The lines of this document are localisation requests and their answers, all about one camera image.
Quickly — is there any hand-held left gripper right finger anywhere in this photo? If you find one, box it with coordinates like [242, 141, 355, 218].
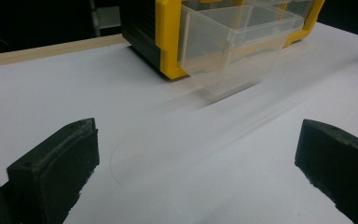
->
[294, 119, 358, 224]

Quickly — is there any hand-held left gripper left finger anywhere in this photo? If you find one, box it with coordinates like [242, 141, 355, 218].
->
[1, 117, 101, 224]

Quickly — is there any clear plastic drawer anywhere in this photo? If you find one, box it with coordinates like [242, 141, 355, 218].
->
[177, 3, 305, 96]
[255, 0, 318, 22]

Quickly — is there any yellow and black drawer cabinet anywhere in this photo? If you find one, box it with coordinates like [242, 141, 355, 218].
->
[119, 0, 326, 80]

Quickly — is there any metal stand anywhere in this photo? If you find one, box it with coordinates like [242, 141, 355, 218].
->
[88, 0, 122, 38]

